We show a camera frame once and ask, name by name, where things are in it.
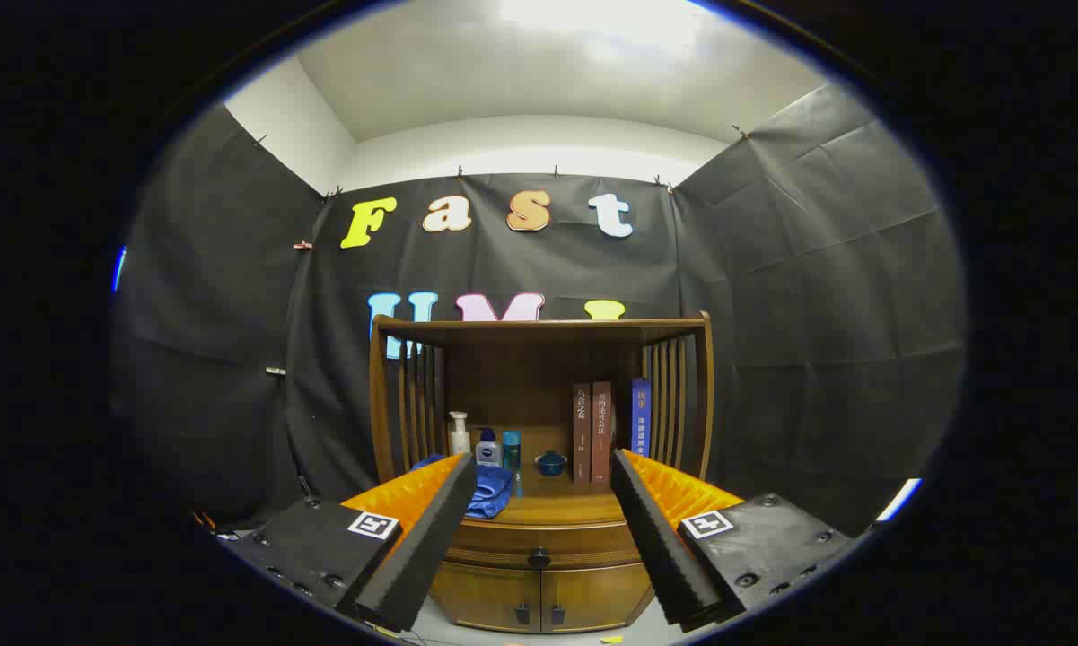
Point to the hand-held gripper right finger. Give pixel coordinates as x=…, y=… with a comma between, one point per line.
x=651, y=538

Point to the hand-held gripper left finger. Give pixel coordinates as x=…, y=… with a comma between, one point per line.
x=431, y=538

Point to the wooden drawer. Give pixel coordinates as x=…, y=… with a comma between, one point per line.
x=503, y=543

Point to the wooden cabinet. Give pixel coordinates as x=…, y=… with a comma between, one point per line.
x=538, y=334

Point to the blue towel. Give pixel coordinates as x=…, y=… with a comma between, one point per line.
x=494, y=489

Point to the white pump bottle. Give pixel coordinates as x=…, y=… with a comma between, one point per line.
x=460, y=440

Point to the white bottle with blue cap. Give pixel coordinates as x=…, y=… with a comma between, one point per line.
x=488, y=451

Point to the reddish brown book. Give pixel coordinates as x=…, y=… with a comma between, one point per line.
x=601, y=440

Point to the blue book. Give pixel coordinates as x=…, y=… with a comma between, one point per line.
x=641, y=422

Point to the dark brown book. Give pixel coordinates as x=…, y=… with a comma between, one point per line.
x=582, y=440

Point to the teal bottle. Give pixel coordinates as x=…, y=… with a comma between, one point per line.
x=512, y=449

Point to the blue lidded teacup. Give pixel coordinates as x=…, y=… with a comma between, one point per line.
x=551, y=465

